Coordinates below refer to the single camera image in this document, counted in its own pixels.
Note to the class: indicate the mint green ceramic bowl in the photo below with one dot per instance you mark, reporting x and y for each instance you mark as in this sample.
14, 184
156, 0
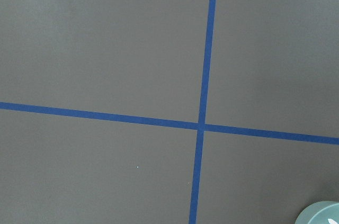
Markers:
323, 212

